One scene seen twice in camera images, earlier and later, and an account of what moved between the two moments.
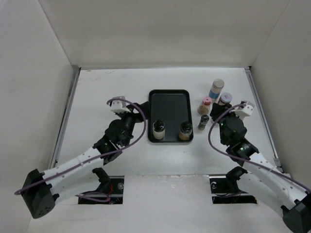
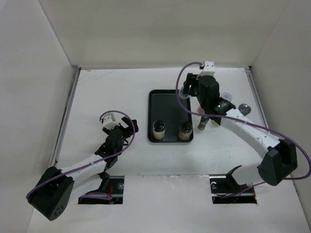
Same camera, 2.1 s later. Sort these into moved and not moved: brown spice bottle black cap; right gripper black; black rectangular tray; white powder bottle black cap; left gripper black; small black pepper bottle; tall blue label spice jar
Moved: tall blue label spice jar; left gripper black; right gripper black
Not moved: small black pepper bottle; black rectangular tray; white powder bottle black cap; brown spice bottle black cap
